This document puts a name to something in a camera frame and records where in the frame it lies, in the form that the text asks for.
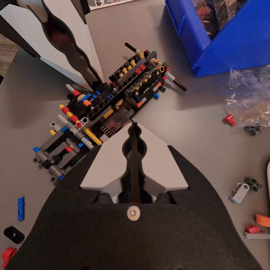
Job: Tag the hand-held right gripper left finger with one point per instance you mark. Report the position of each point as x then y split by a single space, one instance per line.
103 168

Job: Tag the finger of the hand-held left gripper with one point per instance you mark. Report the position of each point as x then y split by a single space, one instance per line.
25 27
84 38

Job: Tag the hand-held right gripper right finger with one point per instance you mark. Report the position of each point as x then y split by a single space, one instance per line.
164 166

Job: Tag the lego vehicle chassis assembly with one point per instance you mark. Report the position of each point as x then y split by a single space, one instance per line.
126 84

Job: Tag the lego instruction booklet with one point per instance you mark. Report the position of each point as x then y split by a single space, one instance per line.
111 4

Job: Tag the light grey lego beam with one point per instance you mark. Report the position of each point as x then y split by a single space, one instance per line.
239 193

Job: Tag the red lego bush piece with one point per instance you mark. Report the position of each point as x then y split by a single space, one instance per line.
230 119

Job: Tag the dark grey lego connector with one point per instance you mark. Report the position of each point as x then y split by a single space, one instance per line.
253 184
253 129

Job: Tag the long blue lego pin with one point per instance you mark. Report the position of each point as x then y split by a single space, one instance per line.
21 208

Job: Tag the black lego beam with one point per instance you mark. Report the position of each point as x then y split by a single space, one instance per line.
13 234

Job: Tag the orange lego piece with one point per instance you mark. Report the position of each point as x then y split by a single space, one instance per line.
262 220

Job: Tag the grey lego axle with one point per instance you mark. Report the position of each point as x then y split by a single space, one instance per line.
257 235

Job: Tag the red lego cone piece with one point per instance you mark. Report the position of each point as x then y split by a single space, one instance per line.
8 255

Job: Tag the white rounded tray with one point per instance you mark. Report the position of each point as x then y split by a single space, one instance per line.
268 183

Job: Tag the clear plastic bag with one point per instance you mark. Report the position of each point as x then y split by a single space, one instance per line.
242 95

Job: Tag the blue plastic storage bin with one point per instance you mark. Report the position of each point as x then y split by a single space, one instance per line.
232 52

